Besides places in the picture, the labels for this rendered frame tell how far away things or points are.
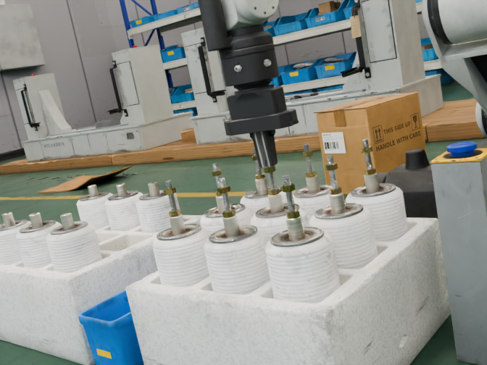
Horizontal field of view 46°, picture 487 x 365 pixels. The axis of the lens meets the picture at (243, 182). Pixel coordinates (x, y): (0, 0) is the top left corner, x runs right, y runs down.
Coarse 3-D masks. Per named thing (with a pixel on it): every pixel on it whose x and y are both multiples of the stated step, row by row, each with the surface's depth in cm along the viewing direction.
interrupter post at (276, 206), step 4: (268, 196) 96; (272, 196) 95; (276, 196) 95; (280, 196) 96; (272, 200) 96; (276, 200) 95; (280, 200) 96; (272, 204) 96; (276, 204) 96; (280, 204) 96; (272, 208) 96; (276, 208) 96; (280, 208) 96; (272, 212) 96; (276, 212) 96
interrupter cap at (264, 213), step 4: (284, 204) 100; (296, 204) 97; (264, 208) 100; (268, 208) 99; (284, 208) 98; (296, 208) 95; (256, 212) 97; (260, 212) 98; (264, 212) 97; (268, 212) 98; (280, 212) 96; (284, 212) 94; (256, 216) 96; (260, 216) 95; (264, 216) 94; (268, 216) 94; (272, 216) 93; (276, 216) 93; (280, 216) 93
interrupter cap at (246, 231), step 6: (240, 228) 90; (246, 228) 89; (252, 228) 89; (216, 234) 89; (222, 234) 89; (240, 234) 88; (246, 234) 86; (252, 234) 86; (210, 240) 86; (216, 240) 85; (222, 240) 85; (228, 240) 84; (234, 240) 84
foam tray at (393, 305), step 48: (432, 240) 97; (144, 288) 94; (192, 288) 89; (384, 288) 84; (432, 288) 97; (144, 336) 96; (192, 336) 88; (240, 336) 82; (288, 336) 76; (336, 336) 73; (384, 336) 83; (432, 336) 96
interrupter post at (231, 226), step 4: (236, 216) 87; (224, 220) 87; (228, 220) 87; (232, 220) 87; (236, 220) 87; (224, 224) 87; (228, 224) 87; (232, 224) 87; (236, 224) 87; (228, 228) 87; (232, 228) 87; (236, 228) 87; (228, 232) 87; (232, 232) 87; (236, 232) 87; (228, 236) 87; (232, 236) 87
